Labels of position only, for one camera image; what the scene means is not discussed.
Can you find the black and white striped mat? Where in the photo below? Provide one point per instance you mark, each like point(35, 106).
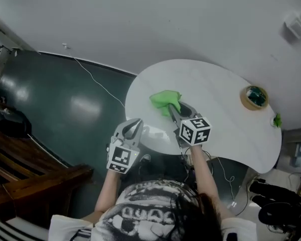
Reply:
point(7, 230)

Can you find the person's dark shoe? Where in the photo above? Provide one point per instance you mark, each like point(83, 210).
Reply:
point(146, 158)

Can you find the white wall box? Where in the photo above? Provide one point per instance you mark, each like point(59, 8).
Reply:
point(294, 26)

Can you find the white wall plug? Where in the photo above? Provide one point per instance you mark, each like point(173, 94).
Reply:
point(65, 45)

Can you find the dark wooden bench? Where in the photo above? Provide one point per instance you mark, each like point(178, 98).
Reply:
point(27, 164)

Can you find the black equipment pile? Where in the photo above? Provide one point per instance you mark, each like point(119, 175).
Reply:
point(278, 202)

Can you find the green cloth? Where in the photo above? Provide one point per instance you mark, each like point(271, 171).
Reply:
point(163, 99)

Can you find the tan tape roll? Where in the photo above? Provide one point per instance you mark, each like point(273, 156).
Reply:
point(244, 99)

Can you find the small green plant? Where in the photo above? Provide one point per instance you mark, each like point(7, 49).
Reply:
point(278, 120)

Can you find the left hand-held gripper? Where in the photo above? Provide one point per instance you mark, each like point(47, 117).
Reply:
point(120, 157)

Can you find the person's right forearm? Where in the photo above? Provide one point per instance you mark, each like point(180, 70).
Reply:
point(205, 174)

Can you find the black bag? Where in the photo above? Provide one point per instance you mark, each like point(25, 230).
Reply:
point(12, 124)

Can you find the person's left forearm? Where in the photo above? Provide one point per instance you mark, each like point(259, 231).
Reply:
point(110, 189)

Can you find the person's black and white shirt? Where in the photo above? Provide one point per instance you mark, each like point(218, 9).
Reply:
point(140, 217)

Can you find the white round tabletop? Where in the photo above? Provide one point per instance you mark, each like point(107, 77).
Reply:
point(215, 84)

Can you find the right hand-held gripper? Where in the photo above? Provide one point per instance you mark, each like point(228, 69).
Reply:
point(194, 132)

